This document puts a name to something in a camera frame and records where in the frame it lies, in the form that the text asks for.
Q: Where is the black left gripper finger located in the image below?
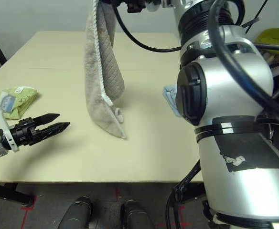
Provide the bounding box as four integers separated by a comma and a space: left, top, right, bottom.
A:
33, 113, 61, 126
43, 122, 70, 139

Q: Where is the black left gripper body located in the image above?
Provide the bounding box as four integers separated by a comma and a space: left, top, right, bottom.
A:
9, 117, 49, 146

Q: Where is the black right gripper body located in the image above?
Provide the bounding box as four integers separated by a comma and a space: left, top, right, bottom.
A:
127, 0, 146, 13

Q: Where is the beige towel with white trim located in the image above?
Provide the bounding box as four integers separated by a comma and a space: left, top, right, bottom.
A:
83, 0, 127, 140

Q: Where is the green folded towel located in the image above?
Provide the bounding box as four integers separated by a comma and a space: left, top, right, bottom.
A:
0, 86, 39, 120

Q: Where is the light blue folded towel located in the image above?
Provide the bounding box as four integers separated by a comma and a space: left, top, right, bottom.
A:
162, 84, 185, 118

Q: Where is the grey robot left leg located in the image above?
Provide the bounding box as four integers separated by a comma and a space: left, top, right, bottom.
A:
58, 197, 92, 229

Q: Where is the black robot right leg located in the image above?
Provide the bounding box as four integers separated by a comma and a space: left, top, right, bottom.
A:
120, 200, 154, 229

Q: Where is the black stand pole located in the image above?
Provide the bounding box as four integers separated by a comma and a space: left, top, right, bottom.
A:
246, 0, 269, 33

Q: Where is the green stool with wooden legs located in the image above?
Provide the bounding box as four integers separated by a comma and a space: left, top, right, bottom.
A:
256, 28, 279, 56

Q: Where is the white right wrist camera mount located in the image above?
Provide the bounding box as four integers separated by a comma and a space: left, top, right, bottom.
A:
145, 0, 165, 11

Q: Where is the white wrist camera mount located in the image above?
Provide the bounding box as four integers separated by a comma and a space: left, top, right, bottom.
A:
0, 90, 20, 153
145, 0, 165, 11

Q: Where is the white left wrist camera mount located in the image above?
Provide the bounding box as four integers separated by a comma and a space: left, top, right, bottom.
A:
0, 90, 20, 153

